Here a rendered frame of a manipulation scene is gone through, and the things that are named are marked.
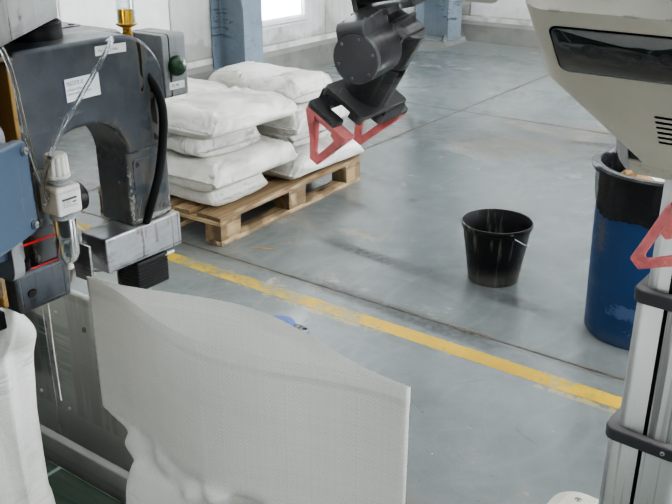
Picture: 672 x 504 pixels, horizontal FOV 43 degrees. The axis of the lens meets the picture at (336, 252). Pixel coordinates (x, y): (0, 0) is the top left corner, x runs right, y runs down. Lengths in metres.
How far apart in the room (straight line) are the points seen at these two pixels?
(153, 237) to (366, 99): 0.42
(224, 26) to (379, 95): 6.17
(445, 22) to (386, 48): 8.73
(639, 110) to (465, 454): 1.56
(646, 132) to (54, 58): 0.79
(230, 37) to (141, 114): 5.94
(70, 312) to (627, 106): 1.22
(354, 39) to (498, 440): 1.87
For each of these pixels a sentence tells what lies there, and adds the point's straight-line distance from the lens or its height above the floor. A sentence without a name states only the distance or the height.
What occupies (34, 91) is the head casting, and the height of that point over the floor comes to 1.29.
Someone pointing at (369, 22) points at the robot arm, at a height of 1.38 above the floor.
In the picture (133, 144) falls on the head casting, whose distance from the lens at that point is 1.23.
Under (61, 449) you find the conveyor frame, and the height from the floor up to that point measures 0.40.
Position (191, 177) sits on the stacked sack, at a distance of 3.94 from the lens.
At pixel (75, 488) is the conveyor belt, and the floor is 0.38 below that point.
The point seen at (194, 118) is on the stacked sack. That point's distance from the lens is 3.89.
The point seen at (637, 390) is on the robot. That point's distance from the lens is 1.47.
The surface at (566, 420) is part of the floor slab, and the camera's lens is 2.79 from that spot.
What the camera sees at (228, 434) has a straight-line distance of 1.01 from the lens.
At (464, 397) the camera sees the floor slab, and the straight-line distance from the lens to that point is 2.83.
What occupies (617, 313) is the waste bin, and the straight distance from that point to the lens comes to 3.18.
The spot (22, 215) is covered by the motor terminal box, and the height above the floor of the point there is 1.24.
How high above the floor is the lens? 1.51
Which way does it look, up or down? 23 degrees down
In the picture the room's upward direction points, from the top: straight up
